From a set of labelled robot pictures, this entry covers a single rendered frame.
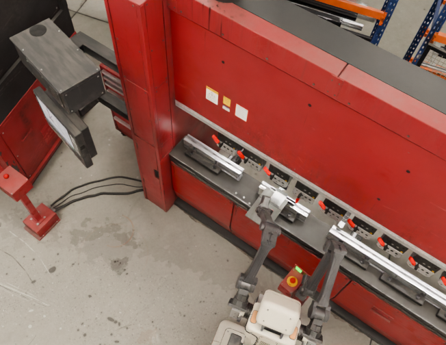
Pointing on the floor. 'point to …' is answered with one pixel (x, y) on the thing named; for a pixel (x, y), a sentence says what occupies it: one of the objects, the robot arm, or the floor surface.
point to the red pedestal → (11, 183)
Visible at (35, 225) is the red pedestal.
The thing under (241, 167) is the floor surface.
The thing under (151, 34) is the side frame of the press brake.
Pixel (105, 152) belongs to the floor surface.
